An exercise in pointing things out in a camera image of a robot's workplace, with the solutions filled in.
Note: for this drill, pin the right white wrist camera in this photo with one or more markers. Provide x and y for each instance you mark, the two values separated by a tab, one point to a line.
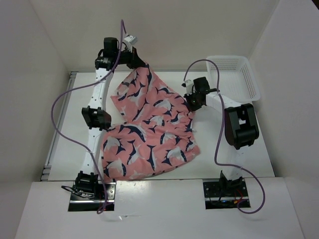
189	86

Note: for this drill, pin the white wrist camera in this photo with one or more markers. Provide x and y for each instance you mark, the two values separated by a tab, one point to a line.
130	41
189	86

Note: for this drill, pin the pink shark print shorts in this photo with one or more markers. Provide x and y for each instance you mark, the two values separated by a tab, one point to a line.
156	135

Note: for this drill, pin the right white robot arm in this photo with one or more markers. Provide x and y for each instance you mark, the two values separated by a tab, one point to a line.
240	128

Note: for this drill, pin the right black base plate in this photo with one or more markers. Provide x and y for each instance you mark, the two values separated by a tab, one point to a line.
216	198

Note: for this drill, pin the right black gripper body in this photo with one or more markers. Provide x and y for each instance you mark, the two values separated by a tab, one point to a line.
193	101

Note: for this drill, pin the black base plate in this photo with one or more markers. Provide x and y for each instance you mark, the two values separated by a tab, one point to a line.
81	201
216	198

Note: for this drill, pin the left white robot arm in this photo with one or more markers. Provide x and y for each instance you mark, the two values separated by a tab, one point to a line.
95	115

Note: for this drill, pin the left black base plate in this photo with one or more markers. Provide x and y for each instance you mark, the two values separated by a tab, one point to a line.
81	201

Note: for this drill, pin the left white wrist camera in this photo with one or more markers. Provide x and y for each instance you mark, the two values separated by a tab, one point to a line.
130	41

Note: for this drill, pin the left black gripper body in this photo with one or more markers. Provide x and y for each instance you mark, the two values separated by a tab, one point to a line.
127	58

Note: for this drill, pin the white plastic basket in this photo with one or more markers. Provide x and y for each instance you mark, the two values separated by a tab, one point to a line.
235	77

